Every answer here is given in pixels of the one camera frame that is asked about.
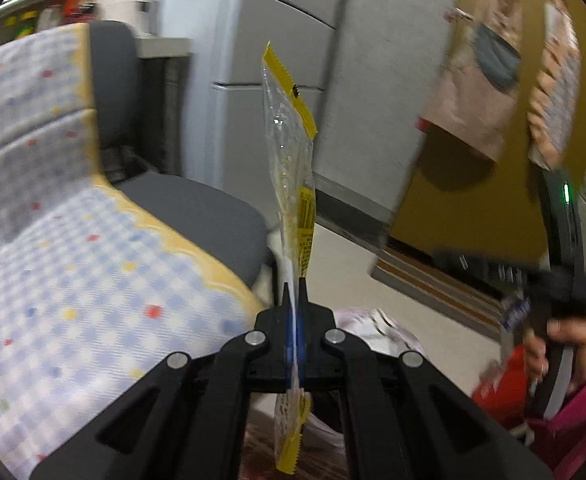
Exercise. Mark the grey chair with checkered cover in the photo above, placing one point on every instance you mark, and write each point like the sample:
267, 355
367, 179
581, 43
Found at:
73, 240

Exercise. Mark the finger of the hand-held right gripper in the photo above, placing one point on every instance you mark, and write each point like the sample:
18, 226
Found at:
473, 262

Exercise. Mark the dark bottle red label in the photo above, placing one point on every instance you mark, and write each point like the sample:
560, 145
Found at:
77, 1

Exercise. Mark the grey counter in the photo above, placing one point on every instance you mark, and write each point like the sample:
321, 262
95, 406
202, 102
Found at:
165, 46

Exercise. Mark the clear yellow-edged plastic packet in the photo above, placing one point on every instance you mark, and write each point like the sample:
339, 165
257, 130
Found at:
293, 160

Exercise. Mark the ruffled checkered apron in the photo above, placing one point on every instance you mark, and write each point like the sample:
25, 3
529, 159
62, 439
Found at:
555, 100

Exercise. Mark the striped brown door mat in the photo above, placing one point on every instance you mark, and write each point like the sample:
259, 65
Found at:
423, 285

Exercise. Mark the yellow door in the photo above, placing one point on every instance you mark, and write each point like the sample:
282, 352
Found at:
453, 200

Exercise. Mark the white air fryer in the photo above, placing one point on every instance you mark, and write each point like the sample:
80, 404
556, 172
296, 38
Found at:
128, 0

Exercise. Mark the white plastic bottle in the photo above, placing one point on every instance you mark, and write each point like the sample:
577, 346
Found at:
49, 18

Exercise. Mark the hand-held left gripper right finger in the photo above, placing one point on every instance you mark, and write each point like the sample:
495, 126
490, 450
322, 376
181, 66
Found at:
302, 340

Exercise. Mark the grey office chair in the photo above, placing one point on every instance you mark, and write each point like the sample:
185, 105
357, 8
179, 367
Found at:
188, 210

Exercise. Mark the white plastic bag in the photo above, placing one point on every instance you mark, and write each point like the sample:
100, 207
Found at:
378, 327

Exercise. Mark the person's right hand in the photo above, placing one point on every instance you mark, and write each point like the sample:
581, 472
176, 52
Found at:
585, 335

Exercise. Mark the grey refrigerator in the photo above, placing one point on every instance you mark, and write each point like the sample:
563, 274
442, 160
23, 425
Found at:
273, 25

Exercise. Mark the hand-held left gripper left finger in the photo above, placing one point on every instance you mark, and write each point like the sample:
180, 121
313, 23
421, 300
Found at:
288, 340

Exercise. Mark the red object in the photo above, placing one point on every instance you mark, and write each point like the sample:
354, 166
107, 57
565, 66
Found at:
503, 390

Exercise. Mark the patterned brown mat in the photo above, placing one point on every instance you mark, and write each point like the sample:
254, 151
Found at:
260, 455

